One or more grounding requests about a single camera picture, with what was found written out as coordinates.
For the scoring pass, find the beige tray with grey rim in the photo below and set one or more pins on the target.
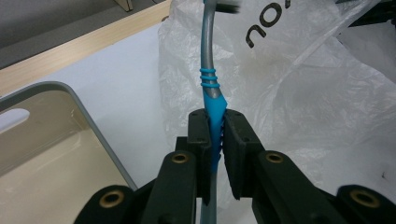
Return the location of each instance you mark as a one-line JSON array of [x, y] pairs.
[[62, 174]]

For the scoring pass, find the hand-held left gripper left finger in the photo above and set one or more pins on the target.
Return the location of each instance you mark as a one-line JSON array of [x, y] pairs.
[[199, 146]]

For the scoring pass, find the blue grey toothbrush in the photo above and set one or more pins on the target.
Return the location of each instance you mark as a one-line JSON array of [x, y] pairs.
[[209, 46]]

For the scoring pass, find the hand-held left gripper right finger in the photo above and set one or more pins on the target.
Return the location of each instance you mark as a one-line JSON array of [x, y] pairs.
[[241, 155]]

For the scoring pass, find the white smiley plastic bag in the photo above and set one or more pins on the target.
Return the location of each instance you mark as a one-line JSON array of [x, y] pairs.
[[311, 109]]

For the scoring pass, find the light wooden furniture leg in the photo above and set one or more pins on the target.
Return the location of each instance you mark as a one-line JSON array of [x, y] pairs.
[[124, 3]]

